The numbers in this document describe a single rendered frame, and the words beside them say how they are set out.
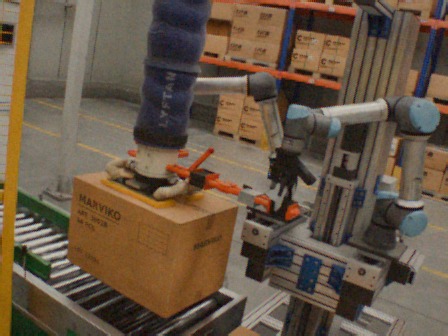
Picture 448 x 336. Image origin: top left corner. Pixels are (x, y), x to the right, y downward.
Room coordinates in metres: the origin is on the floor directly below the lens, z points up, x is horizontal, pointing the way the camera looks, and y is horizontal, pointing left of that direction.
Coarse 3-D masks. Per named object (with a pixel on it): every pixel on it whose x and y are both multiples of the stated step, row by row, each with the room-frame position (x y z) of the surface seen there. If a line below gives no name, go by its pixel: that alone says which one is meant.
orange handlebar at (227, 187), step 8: (128, 152) 1.93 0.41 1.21; (184, 152) 2.10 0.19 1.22; (168, 168) 1.81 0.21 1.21; (176, 168) 1.79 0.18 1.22; (184, 168) 1.82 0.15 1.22; (184, 176) 1.77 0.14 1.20; (208, 184) 1.70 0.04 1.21; (216, 184) 1.68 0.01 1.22; (224, 184) 1.67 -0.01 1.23; (232, 184) 1.69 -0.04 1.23; (224, 192) 1.66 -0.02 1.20; (232, 192) 1.64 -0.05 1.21; (256, 200) 1.59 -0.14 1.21; (264, 200) 1.58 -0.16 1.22; (296, 208) 1.55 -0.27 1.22
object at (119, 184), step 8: (104, 184) 1.83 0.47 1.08; (112, 184) 1.81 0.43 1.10; (120, 184) 1.81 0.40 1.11; (128, 192) 1.76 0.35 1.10; (136, 192) 1.75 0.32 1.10; (144, 192) 1.76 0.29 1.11; (152, 192) 1.76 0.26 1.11; (144, 200) 1.71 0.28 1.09; (152, 200) 1.70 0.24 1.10; (160, 200) 1.71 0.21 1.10; (168, 200) 1.74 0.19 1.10
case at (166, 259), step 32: (96, 192) 1.79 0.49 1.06; (96, 224) 1.78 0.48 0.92; (128, 224) 1.69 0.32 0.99; (160, 224) 1.61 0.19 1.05; (192, 224) 1.62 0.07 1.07; (224, 224) 1.82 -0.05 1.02; (96, 256) 1.77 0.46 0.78; (128, 256) 1.68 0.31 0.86; (160, 256) 1.60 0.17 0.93; (192, 256) 1.66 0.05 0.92; (224, 256) 1.87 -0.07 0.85; (128, 288) 1.67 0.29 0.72; (160, 288) 1.58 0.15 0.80; (192, 288) 1.69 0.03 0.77
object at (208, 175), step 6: (198, 168) 1.77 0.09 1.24; (192, 174) 1.72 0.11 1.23; (198, 174) 1.71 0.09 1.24; (204, 174) 1.75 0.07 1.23; (210, 174) 1.71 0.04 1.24; (216, 174) 1.74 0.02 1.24; (192, 180) 1.72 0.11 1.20; (198, 180) 1.71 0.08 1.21; (204, 180) 1.70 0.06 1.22; (198, 186) 1.70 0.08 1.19; (204, 186) 1.69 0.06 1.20; (210, 186) 1.72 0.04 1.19
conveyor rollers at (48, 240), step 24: (0, 216) 2.52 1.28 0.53; (24, 216) 2.58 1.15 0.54; (24, 240) 2.28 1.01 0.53; (48, 240) 2.32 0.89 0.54; (72, 264) 2.13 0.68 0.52; (72, 288) 1.91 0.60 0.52; (96, 288) 1.93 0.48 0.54; (96, 312) 1.71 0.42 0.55; (144, 312) 1.83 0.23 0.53; (192, 312) 1.87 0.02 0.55
